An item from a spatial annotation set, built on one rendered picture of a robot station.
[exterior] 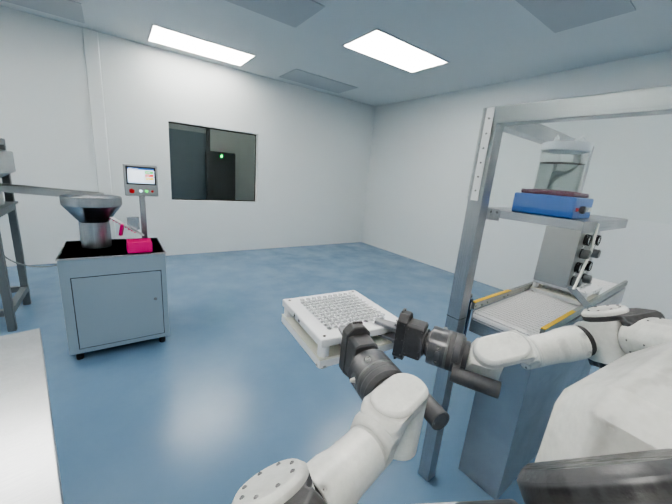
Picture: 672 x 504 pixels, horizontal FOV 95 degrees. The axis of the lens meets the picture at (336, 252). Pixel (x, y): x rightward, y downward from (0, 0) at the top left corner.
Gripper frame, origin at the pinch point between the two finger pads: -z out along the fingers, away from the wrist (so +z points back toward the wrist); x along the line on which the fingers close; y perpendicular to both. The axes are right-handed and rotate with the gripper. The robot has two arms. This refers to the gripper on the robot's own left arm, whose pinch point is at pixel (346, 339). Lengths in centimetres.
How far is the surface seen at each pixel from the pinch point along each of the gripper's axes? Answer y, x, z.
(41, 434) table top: -60, 18, -9
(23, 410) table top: -66, 19, -17
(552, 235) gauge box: 81, -22, -13
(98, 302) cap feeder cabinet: -102, 69, -187
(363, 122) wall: 266, -136, -561
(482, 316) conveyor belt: 78, 17, -30
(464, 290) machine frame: 69, 6, -34
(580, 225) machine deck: 83, -27, -6
